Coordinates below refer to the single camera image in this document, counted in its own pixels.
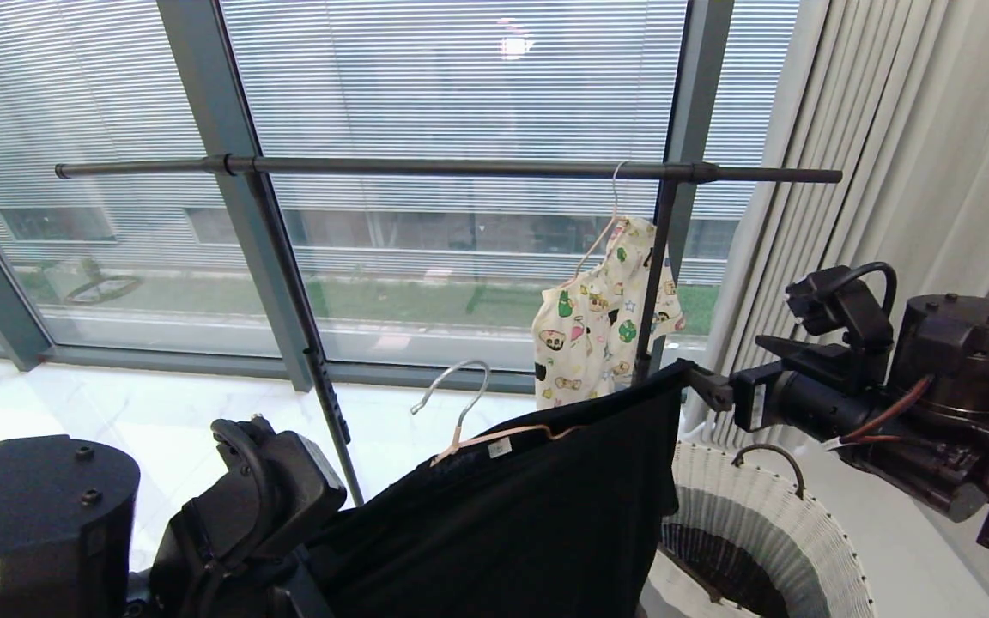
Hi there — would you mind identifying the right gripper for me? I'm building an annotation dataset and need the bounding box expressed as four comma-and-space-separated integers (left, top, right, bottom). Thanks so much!
731, 360, 869, 439

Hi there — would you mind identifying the cream printed garment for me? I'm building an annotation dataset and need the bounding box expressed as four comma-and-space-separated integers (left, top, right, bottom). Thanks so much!
531, 215, 686, 411

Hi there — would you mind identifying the pink clothes hanger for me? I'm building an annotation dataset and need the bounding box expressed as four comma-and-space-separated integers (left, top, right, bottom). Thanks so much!
411, 359, 583, 469
576, 161, 633, 280

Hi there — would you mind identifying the black garment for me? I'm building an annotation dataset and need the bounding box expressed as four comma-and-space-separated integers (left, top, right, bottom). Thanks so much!
306, 359, 701, 618

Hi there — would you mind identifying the white laundry basket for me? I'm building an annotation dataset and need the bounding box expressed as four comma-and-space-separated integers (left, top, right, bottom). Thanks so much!
645, 442, 876, 618

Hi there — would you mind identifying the black clothes rack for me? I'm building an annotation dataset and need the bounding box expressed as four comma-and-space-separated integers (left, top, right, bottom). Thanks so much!
55, 154, 843, 507

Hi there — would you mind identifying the beige curtain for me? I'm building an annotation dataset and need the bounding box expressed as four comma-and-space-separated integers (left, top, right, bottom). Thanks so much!
701, 0, 989, 456

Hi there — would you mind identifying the window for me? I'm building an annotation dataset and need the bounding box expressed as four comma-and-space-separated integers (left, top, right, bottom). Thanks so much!
0, 0, 804, 396

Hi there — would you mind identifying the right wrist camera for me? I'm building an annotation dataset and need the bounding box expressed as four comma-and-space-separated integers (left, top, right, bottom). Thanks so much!
756, 268, 895, 396

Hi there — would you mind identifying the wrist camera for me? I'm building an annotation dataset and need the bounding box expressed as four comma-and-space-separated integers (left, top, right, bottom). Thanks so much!
151, 416, 348, 618
756, 268, 895, 396

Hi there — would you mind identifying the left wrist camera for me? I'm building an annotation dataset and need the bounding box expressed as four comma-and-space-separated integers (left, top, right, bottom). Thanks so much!
151, 416, 348, 618

